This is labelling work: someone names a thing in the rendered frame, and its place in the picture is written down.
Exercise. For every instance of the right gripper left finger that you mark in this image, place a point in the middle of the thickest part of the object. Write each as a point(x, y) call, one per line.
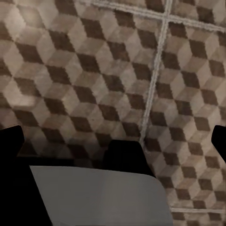
point(11, 141)

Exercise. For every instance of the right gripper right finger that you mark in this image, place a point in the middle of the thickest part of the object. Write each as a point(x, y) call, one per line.
point(219, 140)

